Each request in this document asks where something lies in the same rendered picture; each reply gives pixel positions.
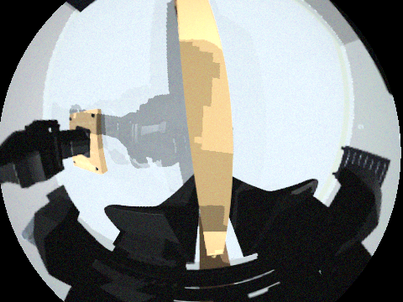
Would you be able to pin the long tan wooden rail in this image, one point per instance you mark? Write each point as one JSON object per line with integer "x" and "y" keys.
{"x": 209, "y": 117}

